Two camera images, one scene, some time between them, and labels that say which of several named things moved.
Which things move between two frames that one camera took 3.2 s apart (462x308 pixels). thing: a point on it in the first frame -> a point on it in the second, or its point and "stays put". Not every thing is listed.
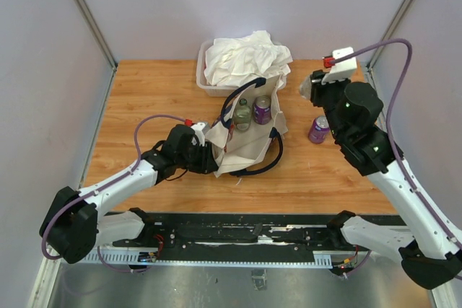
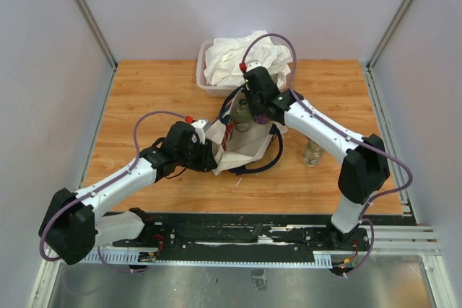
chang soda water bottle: [304, 88] -> [312, 154]
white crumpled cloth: [234, 62] stays put
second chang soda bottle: [243, 115] stays put
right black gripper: [317, 87] -> [248, 95]
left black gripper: [207, 164] stays put
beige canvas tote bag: [240, 153] stays put
